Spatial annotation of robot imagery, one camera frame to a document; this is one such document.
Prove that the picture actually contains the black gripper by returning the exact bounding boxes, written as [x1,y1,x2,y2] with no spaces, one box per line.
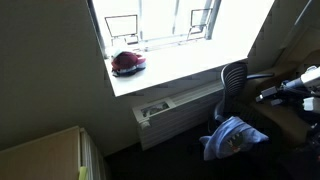
[255,82,320,114]

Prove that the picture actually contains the light blue shirt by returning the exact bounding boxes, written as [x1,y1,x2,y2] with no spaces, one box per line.
[199,116,269,161]

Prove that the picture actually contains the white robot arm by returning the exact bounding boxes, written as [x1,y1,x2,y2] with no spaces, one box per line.
[256,66,320,114]

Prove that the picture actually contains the brown leather couch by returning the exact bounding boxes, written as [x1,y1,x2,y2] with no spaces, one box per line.
[245,50,320,147]

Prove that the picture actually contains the black mesh office chair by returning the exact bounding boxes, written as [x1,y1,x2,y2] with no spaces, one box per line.
[208,62,274,133]

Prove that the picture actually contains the blue cloth under cap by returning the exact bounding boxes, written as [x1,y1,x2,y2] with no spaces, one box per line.
[112,63,146,77]

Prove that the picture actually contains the red cap on windowsill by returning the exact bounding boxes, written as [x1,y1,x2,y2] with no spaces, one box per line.
[111,51,146,70]

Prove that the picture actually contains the yellow sticky note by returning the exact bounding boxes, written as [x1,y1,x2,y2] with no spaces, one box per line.
[78,166,88,180]

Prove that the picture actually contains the light wood dresser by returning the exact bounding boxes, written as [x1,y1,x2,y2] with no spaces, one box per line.
[0,127,112,180]

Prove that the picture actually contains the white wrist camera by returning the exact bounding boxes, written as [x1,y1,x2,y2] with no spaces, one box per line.
[303,97,320,113]

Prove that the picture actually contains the white wall heater unit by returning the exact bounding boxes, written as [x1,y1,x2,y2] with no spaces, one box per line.
[132,81,223,150]

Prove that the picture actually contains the black window frame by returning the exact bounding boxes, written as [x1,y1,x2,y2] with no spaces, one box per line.
[86,0,221,58]

